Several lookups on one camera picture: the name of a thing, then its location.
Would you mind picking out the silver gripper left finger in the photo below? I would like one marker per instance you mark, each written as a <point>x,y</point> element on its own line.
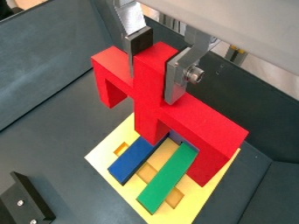
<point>136,34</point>

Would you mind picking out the purple cross-shaped block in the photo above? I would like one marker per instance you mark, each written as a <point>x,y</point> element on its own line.
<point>178,140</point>

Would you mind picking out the yellow base board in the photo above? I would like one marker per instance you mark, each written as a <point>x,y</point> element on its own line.
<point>186,197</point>

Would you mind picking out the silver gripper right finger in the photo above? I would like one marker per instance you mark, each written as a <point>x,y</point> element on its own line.
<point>181,65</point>

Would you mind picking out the black block holder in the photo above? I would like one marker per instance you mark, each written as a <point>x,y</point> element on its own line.
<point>21,204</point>

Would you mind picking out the blue long block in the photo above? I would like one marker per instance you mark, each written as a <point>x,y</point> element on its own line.
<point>130,160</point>

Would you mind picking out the green long block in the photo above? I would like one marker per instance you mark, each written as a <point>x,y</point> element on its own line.
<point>162,182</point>

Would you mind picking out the red cross-shaped block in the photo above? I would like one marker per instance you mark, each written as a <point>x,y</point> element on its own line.
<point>136,77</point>

